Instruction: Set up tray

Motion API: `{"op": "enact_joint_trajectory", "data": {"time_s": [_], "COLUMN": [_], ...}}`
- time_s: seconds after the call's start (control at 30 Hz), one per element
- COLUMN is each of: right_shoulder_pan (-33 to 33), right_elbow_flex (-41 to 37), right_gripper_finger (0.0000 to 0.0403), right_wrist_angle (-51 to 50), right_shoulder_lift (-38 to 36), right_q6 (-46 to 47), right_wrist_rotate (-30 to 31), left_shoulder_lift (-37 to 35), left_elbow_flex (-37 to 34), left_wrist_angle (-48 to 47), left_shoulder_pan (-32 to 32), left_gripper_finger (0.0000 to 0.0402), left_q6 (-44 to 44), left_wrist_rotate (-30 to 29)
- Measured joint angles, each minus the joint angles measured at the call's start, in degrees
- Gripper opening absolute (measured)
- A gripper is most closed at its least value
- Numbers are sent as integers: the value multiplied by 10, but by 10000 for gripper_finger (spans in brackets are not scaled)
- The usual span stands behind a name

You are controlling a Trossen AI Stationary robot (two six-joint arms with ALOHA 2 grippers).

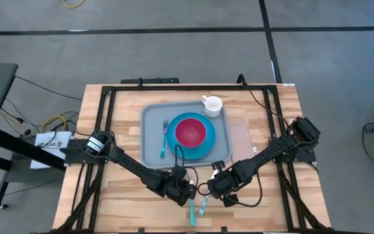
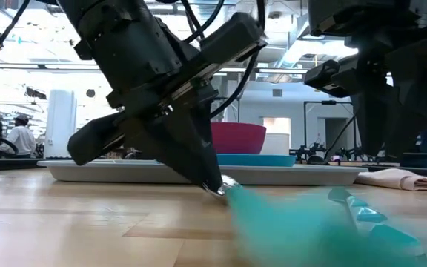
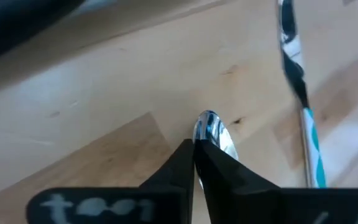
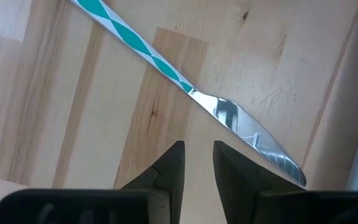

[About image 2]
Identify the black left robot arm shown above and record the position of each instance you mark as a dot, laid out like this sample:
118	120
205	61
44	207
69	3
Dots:
124	37

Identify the wooden workbench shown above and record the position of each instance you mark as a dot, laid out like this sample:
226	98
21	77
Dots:
369	162

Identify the blue plate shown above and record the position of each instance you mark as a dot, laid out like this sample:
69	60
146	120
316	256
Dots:
258	160

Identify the white column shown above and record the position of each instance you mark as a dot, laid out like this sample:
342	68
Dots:
60	124

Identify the grey wall vent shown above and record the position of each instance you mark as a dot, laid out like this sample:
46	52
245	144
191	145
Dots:
277	92

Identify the grey tray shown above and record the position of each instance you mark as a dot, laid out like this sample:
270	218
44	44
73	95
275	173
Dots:
291	176

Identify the black metal station frame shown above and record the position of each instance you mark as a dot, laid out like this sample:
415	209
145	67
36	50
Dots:
304	122

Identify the black background robot arms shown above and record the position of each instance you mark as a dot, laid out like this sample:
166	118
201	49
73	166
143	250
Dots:
310	150

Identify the slim ceiling strip light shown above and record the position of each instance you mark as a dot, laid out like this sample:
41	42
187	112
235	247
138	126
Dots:
69	66

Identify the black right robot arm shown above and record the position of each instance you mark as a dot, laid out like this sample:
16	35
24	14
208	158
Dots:
365	15

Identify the beige cloth napkin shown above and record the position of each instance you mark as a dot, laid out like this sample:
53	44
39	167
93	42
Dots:
402	181

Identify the white cup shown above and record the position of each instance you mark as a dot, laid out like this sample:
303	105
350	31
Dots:
276	144

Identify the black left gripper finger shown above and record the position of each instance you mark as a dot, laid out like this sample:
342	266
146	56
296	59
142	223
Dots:
95	139
235	35

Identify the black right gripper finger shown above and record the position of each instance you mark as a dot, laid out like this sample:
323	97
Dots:
328	79
402	133

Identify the pink bowl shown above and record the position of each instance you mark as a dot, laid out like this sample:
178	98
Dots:
239	139

